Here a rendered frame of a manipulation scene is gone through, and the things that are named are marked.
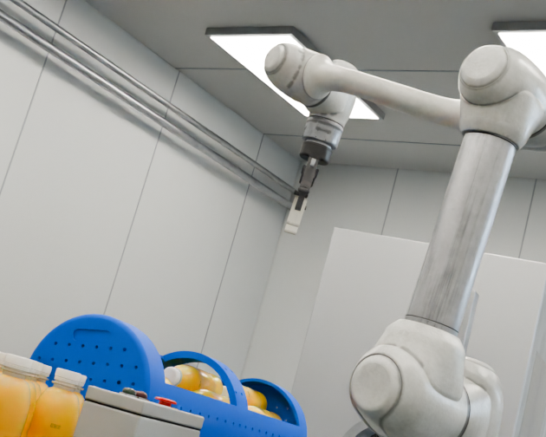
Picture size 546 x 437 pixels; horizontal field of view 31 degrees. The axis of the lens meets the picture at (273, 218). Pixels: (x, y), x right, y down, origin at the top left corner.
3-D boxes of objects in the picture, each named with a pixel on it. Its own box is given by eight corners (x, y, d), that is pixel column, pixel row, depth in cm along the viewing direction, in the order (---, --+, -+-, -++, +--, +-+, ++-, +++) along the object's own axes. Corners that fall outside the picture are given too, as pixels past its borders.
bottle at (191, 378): (192, 401, 233) (156, 389, 216) (199, 371, 234) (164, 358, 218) (218, 406, 230) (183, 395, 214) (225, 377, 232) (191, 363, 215)
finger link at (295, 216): (308, 198, 225) (308, 198, 224) (298, 227, 224) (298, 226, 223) (295, 195, 225) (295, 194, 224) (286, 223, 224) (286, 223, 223)
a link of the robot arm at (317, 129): (308, 113, 230) (301, 136, 229) (345, 124, 230) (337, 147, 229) (306, 122, 239) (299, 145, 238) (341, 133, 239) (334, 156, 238)
